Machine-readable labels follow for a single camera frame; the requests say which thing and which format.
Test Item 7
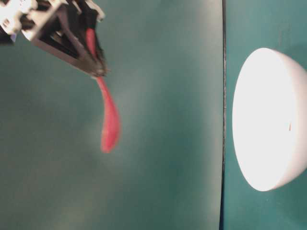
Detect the white bowl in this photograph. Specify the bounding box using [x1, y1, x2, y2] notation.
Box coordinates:
[232, 48, 307, 191]

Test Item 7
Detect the red plastic spoon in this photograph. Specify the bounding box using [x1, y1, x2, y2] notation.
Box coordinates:
[85, 28, 121, 153]

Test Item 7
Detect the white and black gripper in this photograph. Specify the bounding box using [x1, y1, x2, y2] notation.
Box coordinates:
[0, 0, 108, 76]

